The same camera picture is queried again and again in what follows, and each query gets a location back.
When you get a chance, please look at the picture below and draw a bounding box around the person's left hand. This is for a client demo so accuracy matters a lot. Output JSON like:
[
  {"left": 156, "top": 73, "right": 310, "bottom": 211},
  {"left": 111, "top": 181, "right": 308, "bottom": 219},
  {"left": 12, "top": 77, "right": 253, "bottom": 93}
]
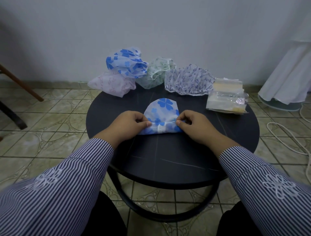
[{"left": 105, "top": 111, "right": 152, "bottom": 144}]

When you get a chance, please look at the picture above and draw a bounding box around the person's right hand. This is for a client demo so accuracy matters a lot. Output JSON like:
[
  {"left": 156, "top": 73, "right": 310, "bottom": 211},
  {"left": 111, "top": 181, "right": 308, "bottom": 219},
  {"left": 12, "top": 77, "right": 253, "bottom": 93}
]
[{"left": 176, "top": 110, "right": 220, "bottom": 147}]

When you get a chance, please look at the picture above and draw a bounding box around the blue flower shower cap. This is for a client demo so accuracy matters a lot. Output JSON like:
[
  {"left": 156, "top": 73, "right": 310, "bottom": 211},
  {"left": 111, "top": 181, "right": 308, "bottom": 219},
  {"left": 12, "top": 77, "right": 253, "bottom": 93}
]
[
  {"left": 139, "top": 98, "right": 184, "bottom": 135},
  {"left": 106, "top": 47, "right": 149, "bottom": 79}
]

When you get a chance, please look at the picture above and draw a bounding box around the person's left forearm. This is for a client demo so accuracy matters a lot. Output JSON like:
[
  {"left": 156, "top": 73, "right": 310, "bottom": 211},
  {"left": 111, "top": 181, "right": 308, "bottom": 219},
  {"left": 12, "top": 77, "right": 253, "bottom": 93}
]
[{"left": 0, "top": 131, "right": 115, "bottom": 236}]

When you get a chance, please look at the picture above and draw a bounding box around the person's right forearm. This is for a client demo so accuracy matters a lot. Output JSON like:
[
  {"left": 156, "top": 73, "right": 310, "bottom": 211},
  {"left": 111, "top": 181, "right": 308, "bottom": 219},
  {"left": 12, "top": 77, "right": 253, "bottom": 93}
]
[{"left": 209, "top": 136, "right": 311, "bottom": 236}]

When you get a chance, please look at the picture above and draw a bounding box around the round black table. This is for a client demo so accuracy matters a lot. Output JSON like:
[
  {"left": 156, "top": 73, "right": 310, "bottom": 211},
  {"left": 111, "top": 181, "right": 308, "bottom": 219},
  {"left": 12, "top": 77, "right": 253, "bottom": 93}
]
[{"left": 86, "top": 84, "right": 260, "bottom": 223}]

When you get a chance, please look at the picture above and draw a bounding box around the purple floral shower cap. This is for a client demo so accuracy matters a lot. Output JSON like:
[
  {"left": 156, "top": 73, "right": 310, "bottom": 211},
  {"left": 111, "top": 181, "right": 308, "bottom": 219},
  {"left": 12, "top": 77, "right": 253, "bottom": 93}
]
[{"left": 164, "top": 64, "right": 215, "bottom": 96}]

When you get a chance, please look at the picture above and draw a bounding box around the stack of clear plastic bags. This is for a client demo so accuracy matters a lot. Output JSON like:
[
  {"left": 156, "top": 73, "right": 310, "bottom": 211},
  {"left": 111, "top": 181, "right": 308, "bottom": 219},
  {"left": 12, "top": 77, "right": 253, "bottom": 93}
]
[{"left": 206, "top": 78, "right": 249, "bottom": 115}]

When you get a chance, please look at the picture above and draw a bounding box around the green floral shower cap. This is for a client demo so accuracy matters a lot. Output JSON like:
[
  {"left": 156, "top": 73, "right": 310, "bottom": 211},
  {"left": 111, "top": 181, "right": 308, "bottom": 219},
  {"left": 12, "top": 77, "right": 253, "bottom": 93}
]
[{"left": 135, "top": 57, "right": 176, "bottom": 89}]

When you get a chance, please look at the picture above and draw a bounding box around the pink patterned shower cap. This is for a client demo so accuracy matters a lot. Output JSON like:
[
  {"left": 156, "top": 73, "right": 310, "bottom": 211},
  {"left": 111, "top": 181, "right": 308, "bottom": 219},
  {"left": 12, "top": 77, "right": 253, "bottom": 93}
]
[{"left": 87, "top": 70, "right": 137, "bottom": 98}]

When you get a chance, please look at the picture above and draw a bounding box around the crumpled blue flower shower cap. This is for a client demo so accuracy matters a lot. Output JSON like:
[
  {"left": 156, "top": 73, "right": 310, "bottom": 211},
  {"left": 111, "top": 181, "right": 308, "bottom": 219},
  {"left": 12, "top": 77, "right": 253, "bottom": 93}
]
[{"left": 106, "top": 47, "right": 149, "bottom": 79}]

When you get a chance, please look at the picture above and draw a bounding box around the pale round fan base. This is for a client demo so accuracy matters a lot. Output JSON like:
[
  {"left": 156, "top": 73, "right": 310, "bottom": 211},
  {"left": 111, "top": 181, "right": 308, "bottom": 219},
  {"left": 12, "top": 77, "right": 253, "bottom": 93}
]
[{"left": 258, "top": 94, "right": 303, "bottom": 112}]

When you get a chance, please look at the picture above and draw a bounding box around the person's left leg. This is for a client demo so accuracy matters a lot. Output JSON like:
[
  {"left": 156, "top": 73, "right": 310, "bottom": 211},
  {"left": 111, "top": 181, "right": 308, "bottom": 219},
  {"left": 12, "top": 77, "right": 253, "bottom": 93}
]
[{"left": 81, "top": 191, "right": 127, "bottom": 236}]

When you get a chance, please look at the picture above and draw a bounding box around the person's leg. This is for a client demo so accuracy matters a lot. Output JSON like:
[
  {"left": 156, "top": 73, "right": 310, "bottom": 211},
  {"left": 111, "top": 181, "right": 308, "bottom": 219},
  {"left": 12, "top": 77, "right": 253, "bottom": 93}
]
[
  {"left": 216, "top": 201, "right": 263, "bottom": 236},
  {"left": 81, "top": 191, "right": 127, "bottom": 236}
]

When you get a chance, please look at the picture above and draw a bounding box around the person's right leg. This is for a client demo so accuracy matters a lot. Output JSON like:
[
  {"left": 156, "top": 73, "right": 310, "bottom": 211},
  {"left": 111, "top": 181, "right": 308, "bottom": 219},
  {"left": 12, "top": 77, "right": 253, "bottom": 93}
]
[{"left": 216, "top": 201, "right": 263, "bottom": 236}]

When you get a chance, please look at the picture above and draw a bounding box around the white cloth cover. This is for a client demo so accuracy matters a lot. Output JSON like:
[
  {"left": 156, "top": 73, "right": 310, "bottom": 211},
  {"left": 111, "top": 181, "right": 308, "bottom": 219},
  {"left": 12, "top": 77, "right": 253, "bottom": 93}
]
[{"left": 258, "top": 10, "right": 311, "bottom": 105}]

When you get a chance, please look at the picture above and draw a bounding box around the wooden chair with black leg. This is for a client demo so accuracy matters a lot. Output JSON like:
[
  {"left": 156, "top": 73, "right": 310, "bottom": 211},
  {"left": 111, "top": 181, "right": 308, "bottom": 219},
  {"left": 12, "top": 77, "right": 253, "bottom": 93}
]
[{"left": 0, "top": 64, "right": 44, "bottom": 142}]

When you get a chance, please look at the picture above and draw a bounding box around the white cable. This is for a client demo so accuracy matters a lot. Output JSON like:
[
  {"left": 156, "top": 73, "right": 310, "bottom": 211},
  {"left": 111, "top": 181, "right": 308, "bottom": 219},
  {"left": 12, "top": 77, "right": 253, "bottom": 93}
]
[{"left": 266, "top": 104, "right": 311, "bottom": 185}]

